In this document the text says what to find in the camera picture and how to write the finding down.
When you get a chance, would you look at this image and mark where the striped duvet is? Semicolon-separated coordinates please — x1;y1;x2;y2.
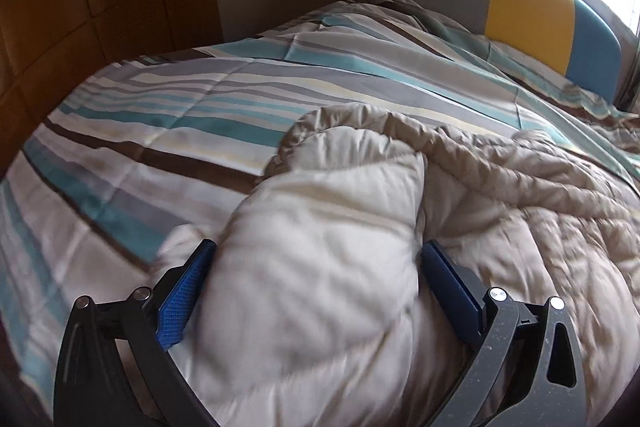
0;0;640;408

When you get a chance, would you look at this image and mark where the grey yellow blue headboard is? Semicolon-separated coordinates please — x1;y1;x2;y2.
376;0;635;110

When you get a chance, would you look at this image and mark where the beige quilted puffer jacket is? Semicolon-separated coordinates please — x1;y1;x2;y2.
159;102;640;427

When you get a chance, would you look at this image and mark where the wooden wardrobe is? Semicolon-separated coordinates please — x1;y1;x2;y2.
0;0;227;180

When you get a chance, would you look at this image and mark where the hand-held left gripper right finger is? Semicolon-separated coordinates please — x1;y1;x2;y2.
421;240;587;427

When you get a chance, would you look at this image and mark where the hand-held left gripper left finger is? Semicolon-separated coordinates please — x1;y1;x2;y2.
52;238;219;427

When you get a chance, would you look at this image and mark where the striped pillow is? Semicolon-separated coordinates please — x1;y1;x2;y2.
480;36;640;124

